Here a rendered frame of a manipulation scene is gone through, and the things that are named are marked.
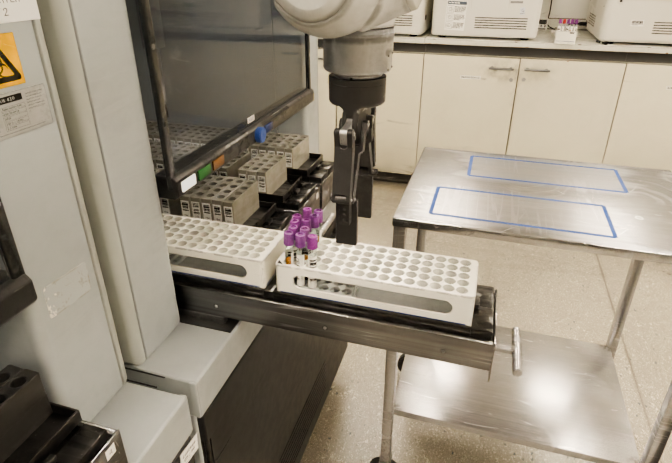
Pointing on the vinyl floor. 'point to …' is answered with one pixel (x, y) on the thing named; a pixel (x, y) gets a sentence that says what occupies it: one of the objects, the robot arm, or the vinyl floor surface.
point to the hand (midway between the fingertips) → (355, 213)
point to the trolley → (650, 235)
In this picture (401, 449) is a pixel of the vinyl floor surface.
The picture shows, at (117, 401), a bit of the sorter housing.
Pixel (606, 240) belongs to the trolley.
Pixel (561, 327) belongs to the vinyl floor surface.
